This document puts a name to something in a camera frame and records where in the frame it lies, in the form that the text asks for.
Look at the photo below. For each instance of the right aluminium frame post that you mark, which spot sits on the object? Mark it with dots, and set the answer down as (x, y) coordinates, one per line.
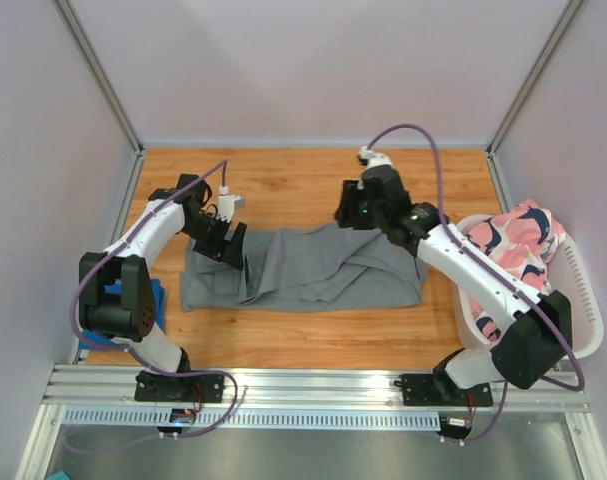
(551, 45)

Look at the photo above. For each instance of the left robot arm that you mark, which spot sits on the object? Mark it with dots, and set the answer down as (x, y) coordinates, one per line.
(115, 299)

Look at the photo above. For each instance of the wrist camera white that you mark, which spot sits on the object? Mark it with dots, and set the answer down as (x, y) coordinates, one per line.
(376, 166)
(228, 204)

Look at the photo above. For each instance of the blue t-shirt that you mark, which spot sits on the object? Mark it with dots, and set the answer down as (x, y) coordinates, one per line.
(160, 302)

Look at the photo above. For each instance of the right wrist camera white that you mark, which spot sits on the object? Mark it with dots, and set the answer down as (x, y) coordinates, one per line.
(376, 166)

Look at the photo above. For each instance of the grey shirt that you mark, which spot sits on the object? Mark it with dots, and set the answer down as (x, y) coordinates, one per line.
(318, 270)

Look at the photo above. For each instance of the slotted cable duct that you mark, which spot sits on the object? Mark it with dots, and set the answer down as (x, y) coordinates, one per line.
(256, 418)

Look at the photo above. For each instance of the white laundry basket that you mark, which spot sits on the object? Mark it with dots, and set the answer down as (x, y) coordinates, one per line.
(566, 273)

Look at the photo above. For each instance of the teal object at bottom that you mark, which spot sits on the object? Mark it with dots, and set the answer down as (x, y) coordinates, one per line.
(60, 475)

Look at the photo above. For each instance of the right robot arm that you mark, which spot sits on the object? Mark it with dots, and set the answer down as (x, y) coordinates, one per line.
(535, 329)

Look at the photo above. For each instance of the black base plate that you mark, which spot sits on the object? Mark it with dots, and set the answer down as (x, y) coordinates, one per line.
(426, 389)
(157, 388)

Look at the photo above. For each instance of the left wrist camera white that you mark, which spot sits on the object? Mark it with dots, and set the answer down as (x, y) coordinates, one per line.
(228, 204)

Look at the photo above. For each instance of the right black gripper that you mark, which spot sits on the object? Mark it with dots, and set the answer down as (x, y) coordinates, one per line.
(356, 206)

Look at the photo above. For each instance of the aluminium frame post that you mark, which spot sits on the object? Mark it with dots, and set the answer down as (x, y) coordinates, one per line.
(551, 45)
(73, 24)

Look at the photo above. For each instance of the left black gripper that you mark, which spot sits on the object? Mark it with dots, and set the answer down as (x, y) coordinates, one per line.
(229, 253)

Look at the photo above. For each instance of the left aluminium frame post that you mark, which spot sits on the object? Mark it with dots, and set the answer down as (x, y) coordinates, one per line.
(73, 24)

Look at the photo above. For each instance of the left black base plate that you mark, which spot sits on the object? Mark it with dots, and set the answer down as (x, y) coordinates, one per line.
(157, 388)

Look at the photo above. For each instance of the pink patterned garment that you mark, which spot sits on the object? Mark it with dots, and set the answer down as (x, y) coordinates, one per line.
(522, 241)

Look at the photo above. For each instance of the aluminium front rail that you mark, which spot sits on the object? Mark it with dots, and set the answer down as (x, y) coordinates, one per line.
(290, 389)

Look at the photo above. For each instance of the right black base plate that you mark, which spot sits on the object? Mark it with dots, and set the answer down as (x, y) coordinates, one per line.
(426, 389)

